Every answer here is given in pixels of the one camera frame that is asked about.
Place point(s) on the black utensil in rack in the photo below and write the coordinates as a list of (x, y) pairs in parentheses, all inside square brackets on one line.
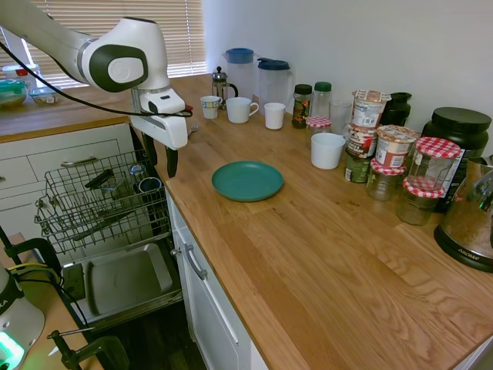
[(98, 179)]

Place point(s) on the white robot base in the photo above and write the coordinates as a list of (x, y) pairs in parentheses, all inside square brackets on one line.
[(17, 323)]

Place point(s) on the clear green-cap bottle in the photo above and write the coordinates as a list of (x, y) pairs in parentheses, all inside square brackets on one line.
[(322, 101)]

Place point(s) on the clear drinking glass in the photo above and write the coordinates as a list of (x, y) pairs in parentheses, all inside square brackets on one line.
[(340, 117)]

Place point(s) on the green-lid food container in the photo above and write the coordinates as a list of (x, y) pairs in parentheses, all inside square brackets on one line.
[(12, 94)]

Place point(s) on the open dishwasher door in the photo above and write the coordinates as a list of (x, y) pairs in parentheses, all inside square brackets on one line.
[(127, 277)]

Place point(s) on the tall blue-lid clear pitcher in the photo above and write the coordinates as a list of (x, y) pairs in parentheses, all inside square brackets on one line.
[(239, 75)]

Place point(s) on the clear glass in rack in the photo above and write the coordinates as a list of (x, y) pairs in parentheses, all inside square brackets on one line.
[(136, 171)]

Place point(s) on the black vase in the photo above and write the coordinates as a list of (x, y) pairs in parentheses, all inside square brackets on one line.
[(396, 108)]

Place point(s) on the red label food cup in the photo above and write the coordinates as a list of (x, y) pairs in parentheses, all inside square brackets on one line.
[(360, 142)]

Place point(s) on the dark blue cup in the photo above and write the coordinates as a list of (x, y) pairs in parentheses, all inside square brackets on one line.
[(149, 185)]

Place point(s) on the small clear food container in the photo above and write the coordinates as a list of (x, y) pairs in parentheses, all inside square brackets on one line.
[(43, 96)]

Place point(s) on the large gingham-lid glass jar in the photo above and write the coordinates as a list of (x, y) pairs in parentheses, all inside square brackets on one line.
[(431, 165)]

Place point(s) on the white cabinet door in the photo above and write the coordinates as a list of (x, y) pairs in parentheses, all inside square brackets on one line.
[(208, 320)]

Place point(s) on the red white oatmeal cup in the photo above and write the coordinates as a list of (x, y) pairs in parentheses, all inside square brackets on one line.
[(393, 148)]

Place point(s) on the stainless steel electric kettle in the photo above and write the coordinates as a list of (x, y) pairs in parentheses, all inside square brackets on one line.
[(466, 223)]

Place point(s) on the large black tub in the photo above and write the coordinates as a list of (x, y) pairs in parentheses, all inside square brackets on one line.
[(458, 129)]

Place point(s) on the glass French press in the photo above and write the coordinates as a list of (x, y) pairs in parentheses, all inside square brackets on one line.
[(221, 88)]

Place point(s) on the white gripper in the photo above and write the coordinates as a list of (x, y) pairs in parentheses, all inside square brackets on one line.
[(165, 129)]

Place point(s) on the small gingham-lid glass jar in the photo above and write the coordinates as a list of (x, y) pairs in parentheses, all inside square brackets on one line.
[(318, 122)]

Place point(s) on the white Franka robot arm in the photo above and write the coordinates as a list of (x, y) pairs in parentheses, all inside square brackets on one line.
[(127, 38)]

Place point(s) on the patterned white mug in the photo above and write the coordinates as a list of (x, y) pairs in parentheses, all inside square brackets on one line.
[(210, 107)]

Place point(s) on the white drawer front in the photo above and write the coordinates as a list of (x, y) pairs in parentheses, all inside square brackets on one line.
[(73, 152)]

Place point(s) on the wide white cup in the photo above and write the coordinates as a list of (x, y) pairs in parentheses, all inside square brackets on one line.
[(327, 152)]

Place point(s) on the green label food cup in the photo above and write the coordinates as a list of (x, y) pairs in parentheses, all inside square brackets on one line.
[(356, 167)]

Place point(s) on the white foil-lid food cup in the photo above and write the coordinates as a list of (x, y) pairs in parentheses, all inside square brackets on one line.
[(367, 109)]

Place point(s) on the silver metal fork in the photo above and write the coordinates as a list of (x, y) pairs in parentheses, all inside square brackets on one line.
[(194, 128)]

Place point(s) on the teal green plate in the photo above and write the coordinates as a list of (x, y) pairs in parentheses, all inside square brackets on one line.
[(246, 181)]

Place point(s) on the wooden window blinds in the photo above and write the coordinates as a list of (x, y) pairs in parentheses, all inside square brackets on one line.
[(185, 38)]

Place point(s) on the dark spice jar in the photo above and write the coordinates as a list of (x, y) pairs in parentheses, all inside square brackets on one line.
[(302, 108)]

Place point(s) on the wide blue-lid clear pitcher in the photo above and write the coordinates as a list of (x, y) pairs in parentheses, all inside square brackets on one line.
[(273, 86)]

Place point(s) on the black C-clamp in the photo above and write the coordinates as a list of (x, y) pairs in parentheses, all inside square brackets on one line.
[(42, 246), (100, 348)]

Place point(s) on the white red-lid container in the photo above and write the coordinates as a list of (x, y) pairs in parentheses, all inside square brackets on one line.
[(15, 72)]

